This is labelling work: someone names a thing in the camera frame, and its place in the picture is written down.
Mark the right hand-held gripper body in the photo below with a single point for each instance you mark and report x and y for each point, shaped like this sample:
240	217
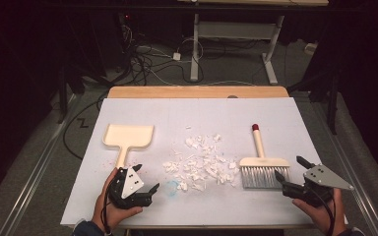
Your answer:
325	178

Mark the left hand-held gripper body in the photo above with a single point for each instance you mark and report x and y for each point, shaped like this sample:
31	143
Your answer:
129	193

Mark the cream brush with red cap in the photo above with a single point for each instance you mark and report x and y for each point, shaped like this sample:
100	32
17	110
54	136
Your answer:
264	162

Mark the cream plastic dustpan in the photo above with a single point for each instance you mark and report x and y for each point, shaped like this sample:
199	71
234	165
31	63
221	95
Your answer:
128	136

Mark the pile of white paper scraps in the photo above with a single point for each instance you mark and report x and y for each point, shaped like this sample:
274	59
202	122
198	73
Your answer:
197	170

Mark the person's left hand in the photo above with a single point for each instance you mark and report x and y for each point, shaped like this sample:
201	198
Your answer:
106	213

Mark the person's right hand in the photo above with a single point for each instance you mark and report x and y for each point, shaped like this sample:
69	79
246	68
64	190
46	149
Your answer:
323	218

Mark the black metal stand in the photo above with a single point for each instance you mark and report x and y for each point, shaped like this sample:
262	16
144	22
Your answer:
62	98
333	105

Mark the white foam board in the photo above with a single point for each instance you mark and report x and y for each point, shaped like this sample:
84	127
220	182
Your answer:
210	114

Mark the wooden table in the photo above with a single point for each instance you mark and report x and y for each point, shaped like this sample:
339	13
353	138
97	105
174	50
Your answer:
193	91

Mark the small white box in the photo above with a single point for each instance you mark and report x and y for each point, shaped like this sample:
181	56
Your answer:
311	48

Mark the white power adapter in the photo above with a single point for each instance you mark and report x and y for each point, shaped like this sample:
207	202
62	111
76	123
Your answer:
176	56

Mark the metal floor rail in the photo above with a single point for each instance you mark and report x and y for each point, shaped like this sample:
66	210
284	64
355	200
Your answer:
29	187
354	187

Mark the white metal desk frame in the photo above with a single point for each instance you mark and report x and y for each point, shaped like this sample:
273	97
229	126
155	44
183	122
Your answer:
233	30

